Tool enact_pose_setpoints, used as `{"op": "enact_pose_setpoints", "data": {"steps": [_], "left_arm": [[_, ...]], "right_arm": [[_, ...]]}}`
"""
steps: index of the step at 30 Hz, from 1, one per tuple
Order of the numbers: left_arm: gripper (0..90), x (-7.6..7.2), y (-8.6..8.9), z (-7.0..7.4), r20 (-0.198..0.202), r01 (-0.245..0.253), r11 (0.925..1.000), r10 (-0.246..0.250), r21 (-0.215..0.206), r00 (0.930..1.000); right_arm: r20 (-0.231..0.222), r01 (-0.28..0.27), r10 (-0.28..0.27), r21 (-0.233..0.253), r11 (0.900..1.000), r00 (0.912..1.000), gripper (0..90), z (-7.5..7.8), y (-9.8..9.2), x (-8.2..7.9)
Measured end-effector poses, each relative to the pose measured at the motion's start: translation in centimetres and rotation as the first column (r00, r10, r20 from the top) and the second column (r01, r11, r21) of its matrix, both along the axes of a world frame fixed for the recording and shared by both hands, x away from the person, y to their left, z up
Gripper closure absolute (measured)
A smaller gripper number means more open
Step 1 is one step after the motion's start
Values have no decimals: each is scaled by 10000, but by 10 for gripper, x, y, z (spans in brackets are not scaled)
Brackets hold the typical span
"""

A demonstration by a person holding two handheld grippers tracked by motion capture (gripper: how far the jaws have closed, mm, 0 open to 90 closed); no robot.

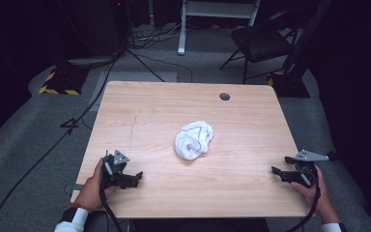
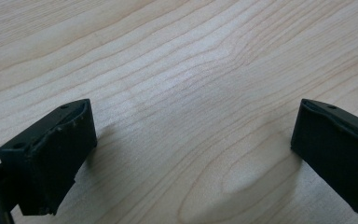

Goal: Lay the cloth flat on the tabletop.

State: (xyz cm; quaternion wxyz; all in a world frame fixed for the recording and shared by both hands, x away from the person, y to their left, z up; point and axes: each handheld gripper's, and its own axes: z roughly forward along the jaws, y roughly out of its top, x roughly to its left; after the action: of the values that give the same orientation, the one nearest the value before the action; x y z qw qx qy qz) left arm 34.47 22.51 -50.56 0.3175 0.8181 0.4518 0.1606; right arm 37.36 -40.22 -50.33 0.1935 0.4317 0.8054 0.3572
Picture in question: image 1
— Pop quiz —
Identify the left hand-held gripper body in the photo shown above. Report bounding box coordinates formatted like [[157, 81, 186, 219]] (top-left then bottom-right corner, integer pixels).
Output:
[[100, 149, 133, 190]]

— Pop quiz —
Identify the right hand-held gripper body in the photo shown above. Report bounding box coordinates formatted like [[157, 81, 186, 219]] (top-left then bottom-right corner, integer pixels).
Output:
[[289, 149, 330, 189]]

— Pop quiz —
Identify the white towel with dark stitching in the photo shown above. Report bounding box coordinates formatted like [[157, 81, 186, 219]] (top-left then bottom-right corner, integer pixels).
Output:
[[173, 120, 214, 161]]

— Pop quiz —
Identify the person's right hand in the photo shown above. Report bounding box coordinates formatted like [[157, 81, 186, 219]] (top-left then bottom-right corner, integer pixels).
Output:
[[290, 165, 336, 217]]

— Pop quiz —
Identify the person's left hand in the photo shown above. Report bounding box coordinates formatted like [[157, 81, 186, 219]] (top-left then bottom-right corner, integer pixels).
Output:
[[74, 158, 118, 213]]

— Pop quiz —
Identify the grey tape piece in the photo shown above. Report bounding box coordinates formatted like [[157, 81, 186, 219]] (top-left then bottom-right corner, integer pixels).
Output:
[[65, 183, 85, 193]]

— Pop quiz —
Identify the person's dark lap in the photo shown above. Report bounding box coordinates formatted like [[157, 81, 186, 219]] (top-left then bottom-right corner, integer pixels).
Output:
[[86, 217, 271, 232]]

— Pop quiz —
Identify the black stand with striped base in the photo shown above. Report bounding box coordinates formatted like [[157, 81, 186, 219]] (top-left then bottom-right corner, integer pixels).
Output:
[[267, 0, 333, 99]]

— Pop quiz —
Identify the black tripod leg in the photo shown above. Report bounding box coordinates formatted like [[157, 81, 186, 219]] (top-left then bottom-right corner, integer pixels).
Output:
[[125, 47, 166, 83]]

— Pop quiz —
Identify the black folding chair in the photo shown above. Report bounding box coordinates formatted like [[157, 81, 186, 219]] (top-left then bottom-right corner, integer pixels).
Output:
[[219, 9, 300, 85]]

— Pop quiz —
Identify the black equipment cabinet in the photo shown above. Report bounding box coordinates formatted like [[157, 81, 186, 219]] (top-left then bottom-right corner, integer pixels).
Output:
[[57, 0, 130, 67]]

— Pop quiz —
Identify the white metal stand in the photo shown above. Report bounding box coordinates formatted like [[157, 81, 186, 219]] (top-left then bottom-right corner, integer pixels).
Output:
[[177, 0, 262, 57]]

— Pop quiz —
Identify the right hand-held gripper black cable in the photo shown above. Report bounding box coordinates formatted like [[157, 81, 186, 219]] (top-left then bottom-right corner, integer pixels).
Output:
[[285, 180, 322, 232]]

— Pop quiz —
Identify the hand-held gripper black cable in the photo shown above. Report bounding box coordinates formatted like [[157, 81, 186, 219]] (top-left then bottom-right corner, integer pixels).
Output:
[[285, 180, 322, 232], [98, 163, 124, 232]]

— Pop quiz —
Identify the left hand-held gripper black cable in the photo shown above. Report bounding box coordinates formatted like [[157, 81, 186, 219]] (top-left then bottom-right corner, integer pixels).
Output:
[[98, 163, 124, 232]]

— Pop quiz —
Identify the long black floor cable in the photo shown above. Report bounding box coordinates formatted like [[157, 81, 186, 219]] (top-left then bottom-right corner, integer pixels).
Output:
[[0, 56, 121, 232]]

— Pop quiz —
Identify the black yellow striped base plate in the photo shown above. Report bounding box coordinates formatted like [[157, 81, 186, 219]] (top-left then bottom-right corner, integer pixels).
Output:
[[38, 66, 90, 97]]

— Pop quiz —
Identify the thin black floor cable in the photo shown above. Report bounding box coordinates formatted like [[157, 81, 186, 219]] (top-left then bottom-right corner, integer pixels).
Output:
[[131, 51, 194, 83]]

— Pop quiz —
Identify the bundle of floor cables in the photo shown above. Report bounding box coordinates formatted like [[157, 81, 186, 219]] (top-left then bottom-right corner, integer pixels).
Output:
[[127, 17, 189, 50]]

